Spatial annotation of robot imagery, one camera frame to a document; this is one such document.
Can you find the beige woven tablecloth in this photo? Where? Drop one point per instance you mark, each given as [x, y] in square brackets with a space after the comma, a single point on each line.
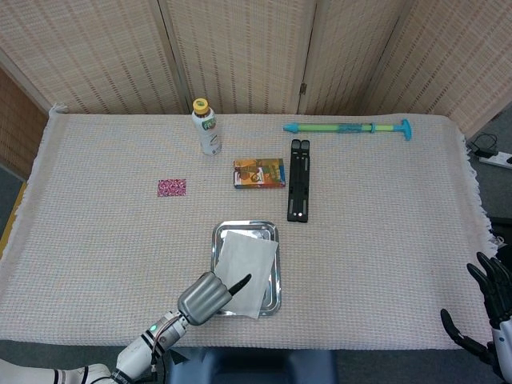
[360, 260]

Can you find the white power strip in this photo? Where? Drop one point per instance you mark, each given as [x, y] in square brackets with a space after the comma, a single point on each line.
[498, 161]

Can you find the white bottle yellow cap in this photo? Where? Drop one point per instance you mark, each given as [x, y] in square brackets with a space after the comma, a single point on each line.
[208, 136]

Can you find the colourful cardboard box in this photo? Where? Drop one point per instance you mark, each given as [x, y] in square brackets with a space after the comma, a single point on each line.
[259, 174]

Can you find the pink patterned card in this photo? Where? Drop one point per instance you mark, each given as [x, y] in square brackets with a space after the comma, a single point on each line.
[172, 188]

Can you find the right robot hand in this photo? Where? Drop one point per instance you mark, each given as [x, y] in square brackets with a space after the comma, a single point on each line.
[496, 304]

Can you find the woven folding screen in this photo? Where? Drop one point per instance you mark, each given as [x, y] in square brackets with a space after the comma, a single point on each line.
[100, 48]

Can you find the brass screen hinge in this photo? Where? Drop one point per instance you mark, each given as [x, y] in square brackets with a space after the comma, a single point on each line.
[302, 89]

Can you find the stainless steel tray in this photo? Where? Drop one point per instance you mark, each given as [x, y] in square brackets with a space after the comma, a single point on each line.
[240, 226]

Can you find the green blue water gun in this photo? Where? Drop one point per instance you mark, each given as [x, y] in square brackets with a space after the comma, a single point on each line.
[332, 128]

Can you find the black folding stand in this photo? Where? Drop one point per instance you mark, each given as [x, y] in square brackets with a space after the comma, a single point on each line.
[299, 180]

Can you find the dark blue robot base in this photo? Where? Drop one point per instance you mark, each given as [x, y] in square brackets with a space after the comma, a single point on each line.
[252, 366]

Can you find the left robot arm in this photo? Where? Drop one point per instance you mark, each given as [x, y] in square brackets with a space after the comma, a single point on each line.
[136, 352]

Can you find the white paper sheet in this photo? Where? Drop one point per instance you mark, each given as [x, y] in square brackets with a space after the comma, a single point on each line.
[248, 256]

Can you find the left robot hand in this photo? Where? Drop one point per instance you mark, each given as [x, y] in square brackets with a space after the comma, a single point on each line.
[202, 298]

